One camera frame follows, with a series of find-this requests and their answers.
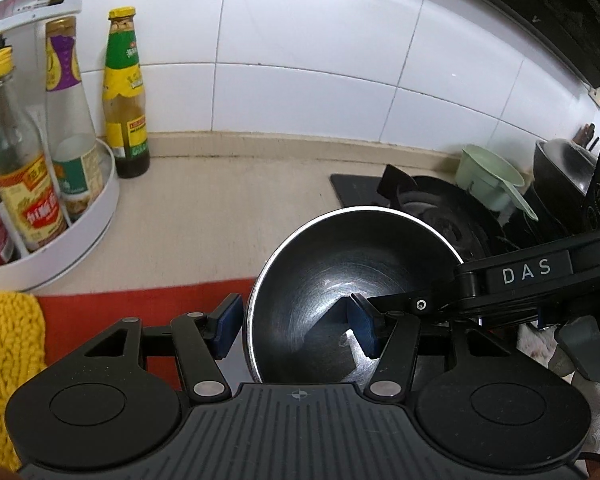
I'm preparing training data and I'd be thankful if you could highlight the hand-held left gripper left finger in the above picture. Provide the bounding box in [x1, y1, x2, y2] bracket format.
[82, 294, 244, 406]

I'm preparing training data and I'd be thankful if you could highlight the red table mat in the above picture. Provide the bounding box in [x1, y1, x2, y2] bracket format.
[36, 279, 257, 388]

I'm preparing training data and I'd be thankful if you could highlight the yellow label sauce bottle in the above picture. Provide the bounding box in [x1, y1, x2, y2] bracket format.
[0, 47, 70, 255]

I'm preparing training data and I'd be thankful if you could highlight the black cooking pot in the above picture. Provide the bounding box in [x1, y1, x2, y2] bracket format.
[532, 137, 600, 213]

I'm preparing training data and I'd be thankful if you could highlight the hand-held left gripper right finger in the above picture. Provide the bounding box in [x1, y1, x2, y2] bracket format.
[349, 294, 513, 405]

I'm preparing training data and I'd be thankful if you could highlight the white round turntable tray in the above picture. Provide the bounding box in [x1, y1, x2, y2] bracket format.
[0, 0, 122, 293]

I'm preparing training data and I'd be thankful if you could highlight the light green plastic ladle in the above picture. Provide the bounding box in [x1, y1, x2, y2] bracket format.
[454, 144, 539, 222]

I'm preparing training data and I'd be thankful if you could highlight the green yellow label bottle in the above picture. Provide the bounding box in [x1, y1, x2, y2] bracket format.
[102, 7, 152, 179]

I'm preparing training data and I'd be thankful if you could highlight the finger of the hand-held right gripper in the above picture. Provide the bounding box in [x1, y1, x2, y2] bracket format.
[367, 279, 464, 319]

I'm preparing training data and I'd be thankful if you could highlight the black gas stove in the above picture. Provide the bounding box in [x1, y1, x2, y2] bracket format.
[329, 164, 536, 261]

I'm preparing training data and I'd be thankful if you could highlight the black range hood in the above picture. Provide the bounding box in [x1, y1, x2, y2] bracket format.
[420, 0, 600, 88]

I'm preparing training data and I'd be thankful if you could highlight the purple label clear bottle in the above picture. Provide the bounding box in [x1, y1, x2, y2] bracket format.
[45, 16, 106, 222]

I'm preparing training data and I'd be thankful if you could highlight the stainless steel bowl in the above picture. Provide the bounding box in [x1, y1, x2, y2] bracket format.
[244, 206, 466, 387]

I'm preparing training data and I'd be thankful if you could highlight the person's right hand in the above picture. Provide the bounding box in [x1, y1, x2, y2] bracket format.
[550, 340, 600, 461]

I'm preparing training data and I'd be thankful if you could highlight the yellow chenille mat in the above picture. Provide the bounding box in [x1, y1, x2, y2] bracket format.
[0, 287, 47, 472]

